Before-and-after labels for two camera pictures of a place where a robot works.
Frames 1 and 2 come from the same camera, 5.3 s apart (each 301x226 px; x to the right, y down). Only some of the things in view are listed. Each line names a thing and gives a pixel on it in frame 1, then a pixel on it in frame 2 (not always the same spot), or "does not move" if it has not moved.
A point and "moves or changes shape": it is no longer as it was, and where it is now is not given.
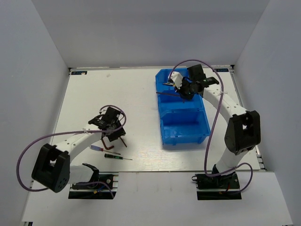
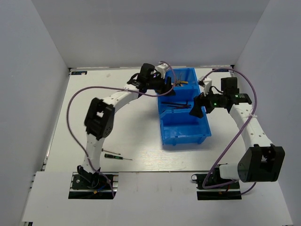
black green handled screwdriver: [115, 157] does not move
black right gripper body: [186, 90] to [211, 101]
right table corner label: [221, 69] does not move
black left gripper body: [115, 134] to [157, 84]
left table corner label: [79, 72] does not move
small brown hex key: [168, 94] moves or changes shape
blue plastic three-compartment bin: [183, 121] does not move
